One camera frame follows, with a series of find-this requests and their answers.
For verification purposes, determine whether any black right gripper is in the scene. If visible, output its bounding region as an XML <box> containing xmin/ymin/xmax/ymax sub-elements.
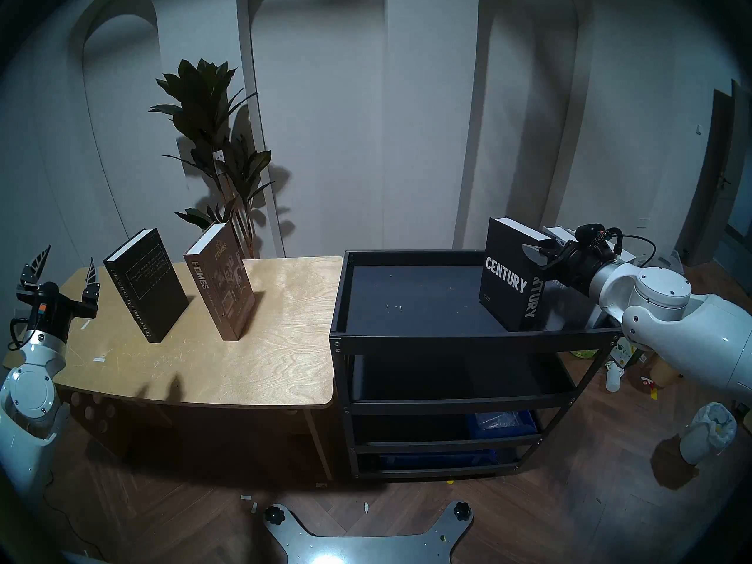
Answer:
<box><xmin>521</xmin><ymin>223</ymin><xmax>623</xmax><ymax>299</ymax></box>

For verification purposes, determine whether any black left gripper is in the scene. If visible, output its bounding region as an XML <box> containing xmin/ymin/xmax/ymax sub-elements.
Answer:
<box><xmin>16</xmin><ymin>246</ymin><xmax>100</xmax><ymax>341</ymax></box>

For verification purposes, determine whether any black Century book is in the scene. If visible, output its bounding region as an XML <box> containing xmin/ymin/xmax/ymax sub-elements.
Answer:
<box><xmin>479</xmin><ymin>217</ymin><xmax>554</xmax><ymax>332</ymax></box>

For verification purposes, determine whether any grey ianra book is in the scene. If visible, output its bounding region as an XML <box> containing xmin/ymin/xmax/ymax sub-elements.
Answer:
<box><xmin>542</xmin><ymin>225</ymin><xmax>607</xmax><ymax>330</ymax></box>

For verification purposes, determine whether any black Crime and Punishment book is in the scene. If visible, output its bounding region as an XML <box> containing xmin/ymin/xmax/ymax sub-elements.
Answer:
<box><xmin>103</xmin><ymin>227</ymin><xmax>190</xmax><ymax>344</ymax></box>

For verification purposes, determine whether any black metal shelf cart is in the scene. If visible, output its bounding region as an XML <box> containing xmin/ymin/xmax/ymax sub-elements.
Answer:
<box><xmin>329</xmin><ymin>249</ymin><xmax>625</xmax><ymax>481</ymax></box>

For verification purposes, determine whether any green white carton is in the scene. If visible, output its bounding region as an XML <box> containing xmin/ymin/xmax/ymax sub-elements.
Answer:
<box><xmin>610</xmin><ymin>335</ymin><xmax>640</xmax><ymax>368</ymax></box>

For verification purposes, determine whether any brown Homes book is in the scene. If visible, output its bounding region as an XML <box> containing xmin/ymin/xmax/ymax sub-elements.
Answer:
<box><xmin>183</xmin><ymin>222</ymin><xmax>259</xmax><ymax>342</ymax></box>

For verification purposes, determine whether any blue bin with plastic bag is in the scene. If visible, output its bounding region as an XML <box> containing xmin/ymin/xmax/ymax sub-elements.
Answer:
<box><xmin>469</xmin><ymin>410</ymin><xmax>540</xmax><ymax>439</ymax></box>

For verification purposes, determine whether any dark brown door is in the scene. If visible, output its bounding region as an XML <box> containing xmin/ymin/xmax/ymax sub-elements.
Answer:
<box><xmin>676</xmin><ymin>80</ymin><xmax>752</xmax><ymax>270</ymax></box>

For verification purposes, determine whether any light wooden table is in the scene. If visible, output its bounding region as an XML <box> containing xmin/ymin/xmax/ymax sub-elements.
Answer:
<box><xmin>3</xmin><ymin>256</ymin><xmax>344</xmax><ymax>481</ymax></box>

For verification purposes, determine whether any tall green leafy plant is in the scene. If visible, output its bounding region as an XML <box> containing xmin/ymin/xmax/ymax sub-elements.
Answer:
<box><xmin>149</xmin><ymin>58</ymin><xmax>277</xmax><ymax>246</ymax></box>

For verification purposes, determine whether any dark blue flat bin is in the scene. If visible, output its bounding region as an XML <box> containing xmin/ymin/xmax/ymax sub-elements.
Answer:
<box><xmin>376</xmin><ymin>450</ymin><xmax>500</xmax><ymax>471</ymax></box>

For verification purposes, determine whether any white trash bag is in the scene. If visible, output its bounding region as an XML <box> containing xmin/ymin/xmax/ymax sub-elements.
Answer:
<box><xmin>680</xmin><ymin>402</ymin><xmax>737</xmax><ymax>465</ymax></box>

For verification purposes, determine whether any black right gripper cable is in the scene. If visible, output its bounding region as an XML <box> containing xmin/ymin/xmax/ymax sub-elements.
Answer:
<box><xmin>611</xmin><ymin>227</ymin><xmax>657</xmax><ymax>268</ymax></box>

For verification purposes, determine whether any grey metal robot base plate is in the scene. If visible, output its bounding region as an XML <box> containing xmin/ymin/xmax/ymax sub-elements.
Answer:
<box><xmin>263</xmin><ymin>501</ymin><xmax>474</xmax><ymax>564</ymax></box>

